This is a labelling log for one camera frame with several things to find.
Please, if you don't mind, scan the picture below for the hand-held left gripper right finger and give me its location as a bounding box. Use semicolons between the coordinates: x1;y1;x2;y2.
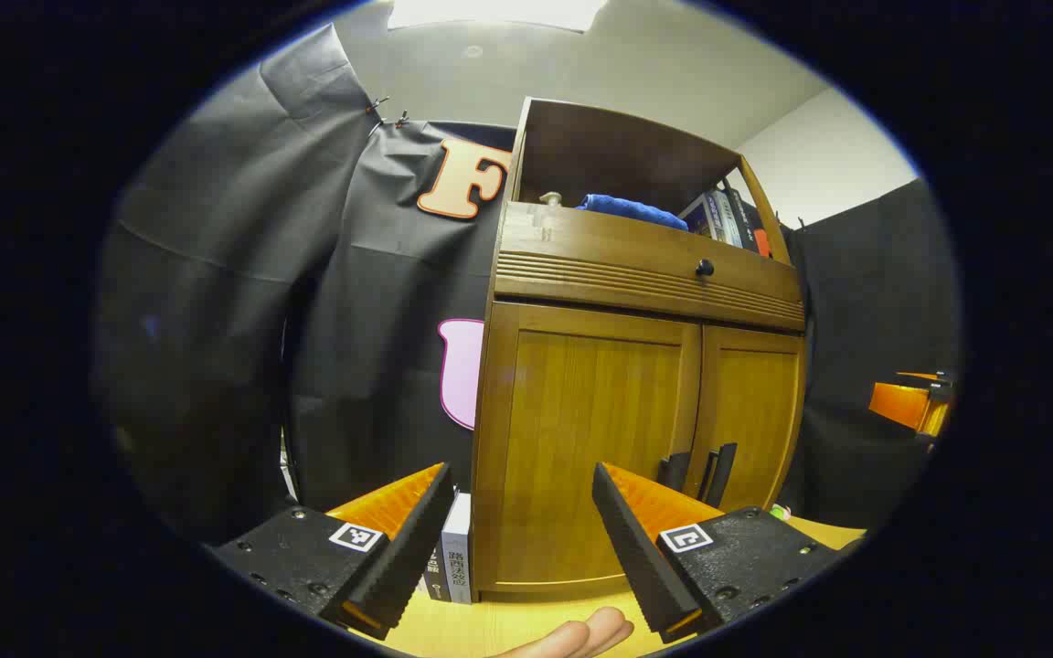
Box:
592;462;866;643

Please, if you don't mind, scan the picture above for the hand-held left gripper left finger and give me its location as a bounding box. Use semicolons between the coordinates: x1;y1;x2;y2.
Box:
207;462;456;641

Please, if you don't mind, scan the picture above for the wooden shoe cabinet door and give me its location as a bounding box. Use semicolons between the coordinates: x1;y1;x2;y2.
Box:
488;302;703;588
686;324;807;515

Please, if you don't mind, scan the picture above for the wooden double-door shoe cabinet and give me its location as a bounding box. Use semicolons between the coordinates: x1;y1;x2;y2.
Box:
470;96;809;595

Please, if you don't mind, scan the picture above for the wooden cabinet drawer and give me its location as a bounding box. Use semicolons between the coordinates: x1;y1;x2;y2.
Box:
494;201;807;333

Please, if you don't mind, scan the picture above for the white upright book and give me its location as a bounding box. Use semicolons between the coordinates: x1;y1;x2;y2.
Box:
440;492;473;605

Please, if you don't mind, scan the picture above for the dark grey book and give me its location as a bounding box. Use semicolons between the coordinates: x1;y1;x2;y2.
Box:
723;180;761;253

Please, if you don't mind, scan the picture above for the pale grey book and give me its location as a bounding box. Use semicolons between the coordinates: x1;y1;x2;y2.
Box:
707;189;740;246

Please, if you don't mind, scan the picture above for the dark blue book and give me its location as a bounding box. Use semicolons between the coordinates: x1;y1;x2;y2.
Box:
680;194;719;240

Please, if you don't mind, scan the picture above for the black backdrop cloth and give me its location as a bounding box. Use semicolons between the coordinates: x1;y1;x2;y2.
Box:
92;23;963;549

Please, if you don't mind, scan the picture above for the blue folded towel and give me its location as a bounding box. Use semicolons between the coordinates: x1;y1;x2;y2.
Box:
576;193;690;232

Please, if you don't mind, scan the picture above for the ceiling light panel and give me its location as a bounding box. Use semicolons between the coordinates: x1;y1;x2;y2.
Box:
388;0;610;34

